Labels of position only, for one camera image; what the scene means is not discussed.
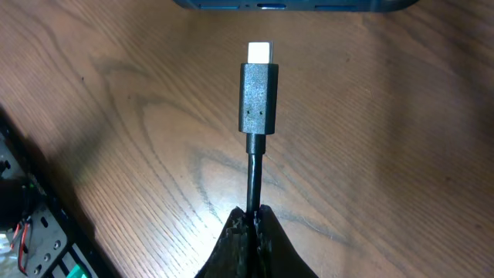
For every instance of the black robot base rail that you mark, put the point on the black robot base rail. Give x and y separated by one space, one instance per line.
43 230

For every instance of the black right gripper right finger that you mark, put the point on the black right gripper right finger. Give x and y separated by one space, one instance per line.
276 256

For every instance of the blue Galaxy smartphone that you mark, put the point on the blue Galaxy smartphone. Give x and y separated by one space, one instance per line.
298 5

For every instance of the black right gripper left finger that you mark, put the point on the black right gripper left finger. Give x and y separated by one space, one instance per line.
233 253

